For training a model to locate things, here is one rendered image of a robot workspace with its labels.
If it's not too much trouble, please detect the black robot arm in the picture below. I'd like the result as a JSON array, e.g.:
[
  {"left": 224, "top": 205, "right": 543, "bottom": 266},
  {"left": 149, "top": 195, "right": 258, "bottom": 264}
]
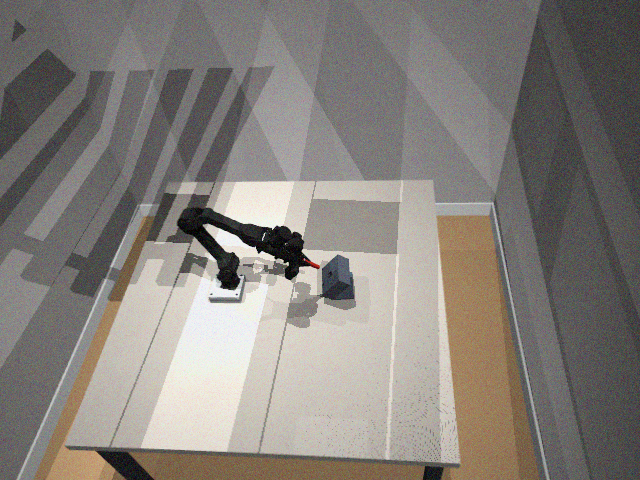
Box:
[{"left": 177, "top": 207, "right": 304, "bottom": 291}]

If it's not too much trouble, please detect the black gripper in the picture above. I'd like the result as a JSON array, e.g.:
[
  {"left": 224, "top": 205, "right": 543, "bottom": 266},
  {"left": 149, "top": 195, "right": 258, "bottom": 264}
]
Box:
[{"left": 274, "top": 244, "right": 311, "bottom": 280}]

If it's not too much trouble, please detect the dark grey sloped panel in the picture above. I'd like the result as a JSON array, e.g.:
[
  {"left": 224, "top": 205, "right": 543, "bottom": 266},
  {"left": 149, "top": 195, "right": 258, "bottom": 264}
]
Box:
[{"left": 322, "top": 254, "right": 354, "bottom": 300}]

